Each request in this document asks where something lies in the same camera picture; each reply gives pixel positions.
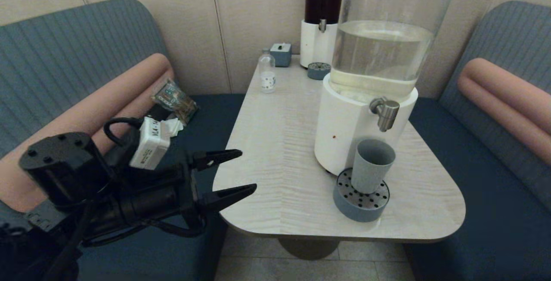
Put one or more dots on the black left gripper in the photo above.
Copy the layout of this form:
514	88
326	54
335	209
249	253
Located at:
150	199

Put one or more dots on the clear water dispenser white base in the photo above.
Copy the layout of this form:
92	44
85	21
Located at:
353	134

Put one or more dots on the grey plastic cup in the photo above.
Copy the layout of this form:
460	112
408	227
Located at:
370	171

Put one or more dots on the white folded napkins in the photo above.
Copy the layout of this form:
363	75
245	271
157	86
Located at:
175	126

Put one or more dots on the clear snack packet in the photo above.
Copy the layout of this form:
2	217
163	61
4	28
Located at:
174	99

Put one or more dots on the small clear glass bottle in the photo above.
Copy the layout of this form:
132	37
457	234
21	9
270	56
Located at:
267	79

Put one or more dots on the blue-grey tissue box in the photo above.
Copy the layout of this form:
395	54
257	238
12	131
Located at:
282	56

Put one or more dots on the large blue perforated drip tray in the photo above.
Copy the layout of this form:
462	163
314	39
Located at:
357	211

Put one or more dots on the small blue perforated drip tray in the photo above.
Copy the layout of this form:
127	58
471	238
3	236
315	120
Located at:
318	73

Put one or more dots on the pink bolster beside snack packet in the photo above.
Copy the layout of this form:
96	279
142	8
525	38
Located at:
86	113

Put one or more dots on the dark drink dispenser white base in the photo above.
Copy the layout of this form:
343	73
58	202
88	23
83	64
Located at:
312	44

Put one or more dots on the blue sofa with snack packet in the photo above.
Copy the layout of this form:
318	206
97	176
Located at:
86	48

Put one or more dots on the pink bolster on empty sofa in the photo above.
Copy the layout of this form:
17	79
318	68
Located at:
508	96

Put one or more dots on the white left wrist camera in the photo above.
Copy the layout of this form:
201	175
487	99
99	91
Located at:
150	145

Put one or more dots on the beige gold table pedestal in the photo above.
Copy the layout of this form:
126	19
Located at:
308	248

